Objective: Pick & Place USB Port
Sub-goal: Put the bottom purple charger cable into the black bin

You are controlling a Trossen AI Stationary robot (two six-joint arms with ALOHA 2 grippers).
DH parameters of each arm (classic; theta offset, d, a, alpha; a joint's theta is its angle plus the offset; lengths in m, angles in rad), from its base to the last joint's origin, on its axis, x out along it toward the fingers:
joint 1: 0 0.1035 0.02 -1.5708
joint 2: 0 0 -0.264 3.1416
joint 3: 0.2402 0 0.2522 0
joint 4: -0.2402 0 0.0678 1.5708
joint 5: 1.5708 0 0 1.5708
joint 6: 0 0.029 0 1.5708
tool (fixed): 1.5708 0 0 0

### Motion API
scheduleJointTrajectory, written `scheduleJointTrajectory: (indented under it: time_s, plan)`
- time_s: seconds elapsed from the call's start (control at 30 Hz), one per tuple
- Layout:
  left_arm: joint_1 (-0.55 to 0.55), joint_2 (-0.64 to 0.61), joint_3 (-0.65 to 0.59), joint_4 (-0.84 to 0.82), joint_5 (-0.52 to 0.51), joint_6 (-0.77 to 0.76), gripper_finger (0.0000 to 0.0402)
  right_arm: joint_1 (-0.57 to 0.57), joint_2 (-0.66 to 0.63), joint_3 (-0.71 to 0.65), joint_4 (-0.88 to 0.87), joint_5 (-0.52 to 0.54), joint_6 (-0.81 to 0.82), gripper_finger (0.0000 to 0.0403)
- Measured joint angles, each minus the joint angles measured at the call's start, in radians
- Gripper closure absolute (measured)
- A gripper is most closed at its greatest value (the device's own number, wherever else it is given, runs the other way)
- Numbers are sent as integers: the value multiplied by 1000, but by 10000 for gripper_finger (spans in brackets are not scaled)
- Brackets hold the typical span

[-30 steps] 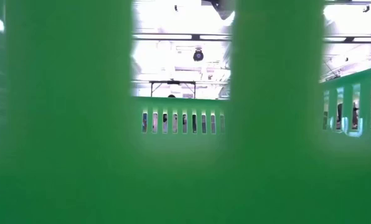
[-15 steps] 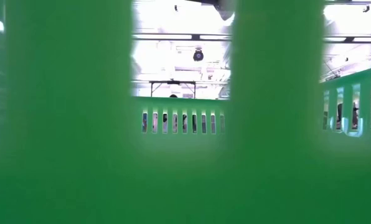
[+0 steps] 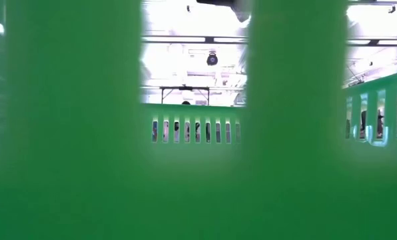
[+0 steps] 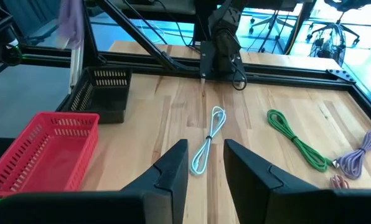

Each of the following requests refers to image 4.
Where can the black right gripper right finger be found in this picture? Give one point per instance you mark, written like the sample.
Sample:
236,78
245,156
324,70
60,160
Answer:
247,186

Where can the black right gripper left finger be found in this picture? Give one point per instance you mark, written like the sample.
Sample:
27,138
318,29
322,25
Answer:
170,186

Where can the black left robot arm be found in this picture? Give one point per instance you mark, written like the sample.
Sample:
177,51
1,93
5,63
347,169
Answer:
224,34

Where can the black plastic basket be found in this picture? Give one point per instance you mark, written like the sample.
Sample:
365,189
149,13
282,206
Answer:
110,102

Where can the red plastic basket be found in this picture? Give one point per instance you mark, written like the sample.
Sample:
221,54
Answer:
48,155

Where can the purple cloth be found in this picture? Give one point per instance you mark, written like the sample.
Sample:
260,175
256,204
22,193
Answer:
70,21

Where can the black electronic device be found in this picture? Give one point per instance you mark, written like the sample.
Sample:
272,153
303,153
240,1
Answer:
2,37

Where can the black aluminium table frame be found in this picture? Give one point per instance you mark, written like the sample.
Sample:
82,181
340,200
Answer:
297,74

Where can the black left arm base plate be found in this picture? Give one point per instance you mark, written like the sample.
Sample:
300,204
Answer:
205,62

